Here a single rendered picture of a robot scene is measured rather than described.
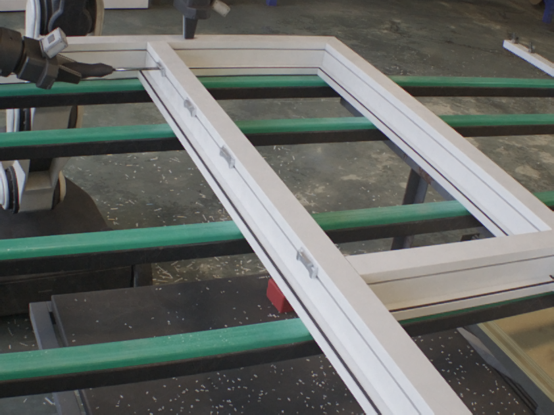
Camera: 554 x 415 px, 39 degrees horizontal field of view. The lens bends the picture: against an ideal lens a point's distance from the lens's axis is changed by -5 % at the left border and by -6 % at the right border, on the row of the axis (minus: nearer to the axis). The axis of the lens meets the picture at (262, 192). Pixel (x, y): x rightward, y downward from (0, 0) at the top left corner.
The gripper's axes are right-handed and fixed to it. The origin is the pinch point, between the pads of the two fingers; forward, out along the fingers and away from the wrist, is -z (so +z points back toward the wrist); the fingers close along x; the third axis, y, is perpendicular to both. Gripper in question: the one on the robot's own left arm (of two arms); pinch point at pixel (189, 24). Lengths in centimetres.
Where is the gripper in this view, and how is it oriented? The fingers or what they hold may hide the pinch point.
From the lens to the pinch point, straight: 175.3
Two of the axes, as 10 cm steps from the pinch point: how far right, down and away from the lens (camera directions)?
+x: 3.8, 4.9, -7.8
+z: 1.5, -8.7, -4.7
